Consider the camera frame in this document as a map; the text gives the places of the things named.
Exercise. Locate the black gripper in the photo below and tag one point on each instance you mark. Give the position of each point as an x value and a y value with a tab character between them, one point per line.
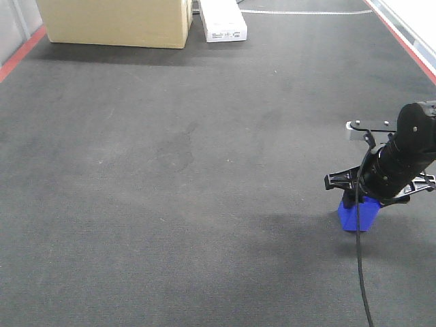
347	181

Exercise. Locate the small blue plastic bin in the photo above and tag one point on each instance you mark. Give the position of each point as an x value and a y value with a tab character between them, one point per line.
349	210

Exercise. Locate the large brown cardboard box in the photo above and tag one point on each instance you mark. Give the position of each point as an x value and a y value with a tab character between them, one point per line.
150	24

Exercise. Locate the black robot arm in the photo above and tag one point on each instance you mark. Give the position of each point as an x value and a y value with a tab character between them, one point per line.
394	171

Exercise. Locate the long white flat box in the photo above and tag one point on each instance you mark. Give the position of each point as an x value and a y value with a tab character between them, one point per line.
222	21

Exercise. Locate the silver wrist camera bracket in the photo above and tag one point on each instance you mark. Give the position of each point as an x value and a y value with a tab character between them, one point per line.
356	129

